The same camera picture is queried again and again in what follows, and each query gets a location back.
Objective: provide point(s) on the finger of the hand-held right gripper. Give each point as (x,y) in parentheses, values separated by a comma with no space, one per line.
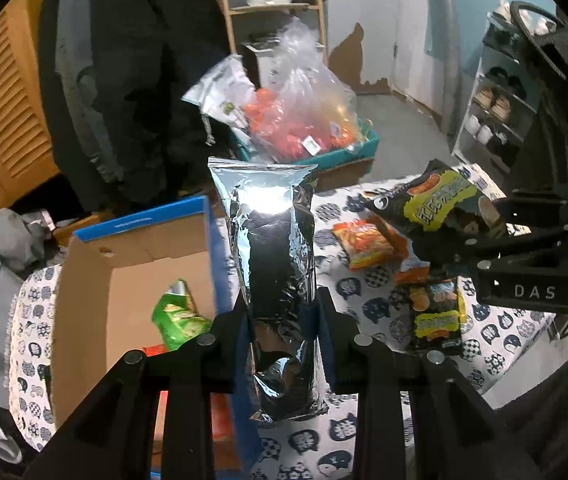
(513,250)
(538,197)

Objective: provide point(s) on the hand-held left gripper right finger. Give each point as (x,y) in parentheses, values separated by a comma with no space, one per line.
(326,357)

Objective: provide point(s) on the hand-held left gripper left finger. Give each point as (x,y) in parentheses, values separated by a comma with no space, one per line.
(240,360)

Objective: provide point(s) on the black yellow snack bag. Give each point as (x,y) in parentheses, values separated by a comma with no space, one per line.
(438,200)
(436,320)

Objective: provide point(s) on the silver foil snack bag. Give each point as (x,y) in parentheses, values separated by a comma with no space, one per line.
(269,260)

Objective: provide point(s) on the blue-edged cardboard box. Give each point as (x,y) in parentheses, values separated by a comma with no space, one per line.
(129,270)

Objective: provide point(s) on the orange red snack packet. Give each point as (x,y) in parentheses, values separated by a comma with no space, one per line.
(221,420)

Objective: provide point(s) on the cat print tablecloth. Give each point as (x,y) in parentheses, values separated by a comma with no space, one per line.
(363,300)

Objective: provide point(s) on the green snack bag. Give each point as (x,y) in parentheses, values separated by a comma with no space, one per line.
(179,320)

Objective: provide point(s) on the white shoe rack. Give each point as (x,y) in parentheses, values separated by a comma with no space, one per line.
(463,135)

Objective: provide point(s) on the group of shoes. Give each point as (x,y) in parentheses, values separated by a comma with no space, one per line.
(496,102)

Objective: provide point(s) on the brown cardboard box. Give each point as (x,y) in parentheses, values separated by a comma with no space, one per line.
(348,175)

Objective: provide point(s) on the teal cardboard box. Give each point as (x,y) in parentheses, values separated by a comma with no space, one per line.
(353,147)

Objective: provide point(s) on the clear plastic produce bag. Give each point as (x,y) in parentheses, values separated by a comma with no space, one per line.
(294,110)

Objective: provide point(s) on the grey clothing pile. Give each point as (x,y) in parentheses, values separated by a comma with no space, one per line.
(9,245)

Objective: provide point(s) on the white silver pouch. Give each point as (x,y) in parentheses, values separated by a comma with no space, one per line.
(224,90)

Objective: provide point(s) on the dark hanging coats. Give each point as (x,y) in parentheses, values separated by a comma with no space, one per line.
(149,85)

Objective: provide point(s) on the wooden ladder shelf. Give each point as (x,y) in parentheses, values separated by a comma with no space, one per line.
(271,7)

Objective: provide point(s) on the wooden louvered door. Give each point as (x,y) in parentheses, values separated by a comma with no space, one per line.
(9,110)

